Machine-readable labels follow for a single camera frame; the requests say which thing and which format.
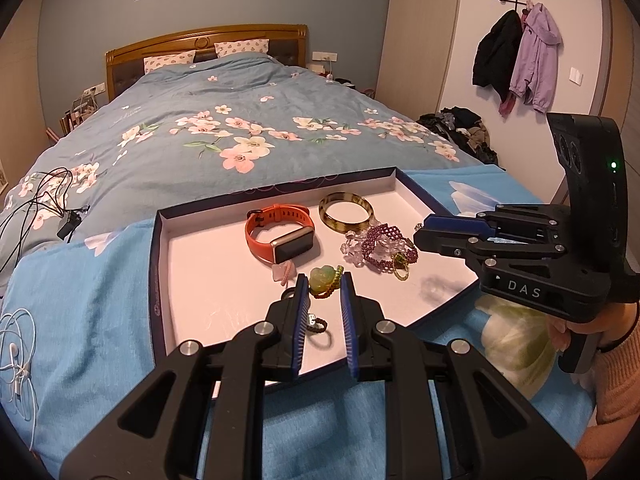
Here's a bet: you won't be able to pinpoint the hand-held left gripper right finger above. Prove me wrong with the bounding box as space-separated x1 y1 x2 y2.
339 275 587 480

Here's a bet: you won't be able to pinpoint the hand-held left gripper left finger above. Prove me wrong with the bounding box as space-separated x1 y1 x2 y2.
60 274 310 480

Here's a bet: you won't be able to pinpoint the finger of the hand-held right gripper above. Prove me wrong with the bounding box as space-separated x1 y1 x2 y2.
414 227 568 267
422 204 571 241

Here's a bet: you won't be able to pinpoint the black braided ring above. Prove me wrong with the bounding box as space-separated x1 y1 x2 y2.
304 312 333 351

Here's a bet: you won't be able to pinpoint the green heart pendant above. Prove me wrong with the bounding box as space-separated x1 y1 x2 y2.
307 264 346 302

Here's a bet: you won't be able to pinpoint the pink crystal pendant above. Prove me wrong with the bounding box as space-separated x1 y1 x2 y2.
270 260 297 301

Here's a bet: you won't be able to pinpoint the purple beaded bracelet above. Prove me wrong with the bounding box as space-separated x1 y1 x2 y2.
361 224 420 275

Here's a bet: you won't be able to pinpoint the pink crystal flower bracelet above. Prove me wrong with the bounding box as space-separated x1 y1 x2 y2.
341 230 373 267

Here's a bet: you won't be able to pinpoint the white shallow tray box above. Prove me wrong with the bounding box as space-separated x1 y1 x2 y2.
149 167 493 393

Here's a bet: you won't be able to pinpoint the person's right forearm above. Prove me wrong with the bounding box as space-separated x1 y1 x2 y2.
572 330 640 480

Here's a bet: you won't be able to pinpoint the person's right hand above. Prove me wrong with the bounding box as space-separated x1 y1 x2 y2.
547 302 640 356

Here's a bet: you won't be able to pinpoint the orange smartwatch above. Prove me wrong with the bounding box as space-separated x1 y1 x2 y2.
245 203 317 264

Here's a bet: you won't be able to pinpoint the pile of dark clothes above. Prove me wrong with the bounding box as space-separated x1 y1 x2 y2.
417 106 498 166

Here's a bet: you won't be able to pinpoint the tortoiseshell bangle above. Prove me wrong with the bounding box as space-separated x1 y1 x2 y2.
319 191 374 233

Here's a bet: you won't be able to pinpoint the wooden door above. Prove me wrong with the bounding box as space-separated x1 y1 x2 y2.
587 0 636 126

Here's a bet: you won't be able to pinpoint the purple jacket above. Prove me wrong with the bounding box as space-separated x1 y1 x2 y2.
499 2 562 118

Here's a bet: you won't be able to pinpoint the black jacket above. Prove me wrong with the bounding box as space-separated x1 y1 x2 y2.
472 9 523 103

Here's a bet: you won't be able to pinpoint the grey-blue floral duvet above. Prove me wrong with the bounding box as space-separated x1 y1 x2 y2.
0 52 493 281

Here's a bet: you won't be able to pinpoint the dotted white pillow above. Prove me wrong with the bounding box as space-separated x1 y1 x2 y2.
214 39 271 59
144 51 197 75

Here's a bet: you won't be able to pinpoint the white earphones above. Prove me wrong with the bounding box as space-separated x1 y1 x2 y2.
0 307 38 456

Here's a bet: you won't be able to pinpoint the wooden bed headboard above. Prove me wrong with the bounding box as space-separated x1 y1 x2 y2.
105 24 308 101

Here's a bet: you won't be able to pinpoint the bedside table items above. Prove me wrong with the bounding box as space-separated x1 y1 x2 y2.
45 85 108 141

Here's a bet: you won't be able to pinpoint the black cable bundle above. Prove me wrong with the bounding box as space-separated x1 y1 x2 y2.
0 167 91 281

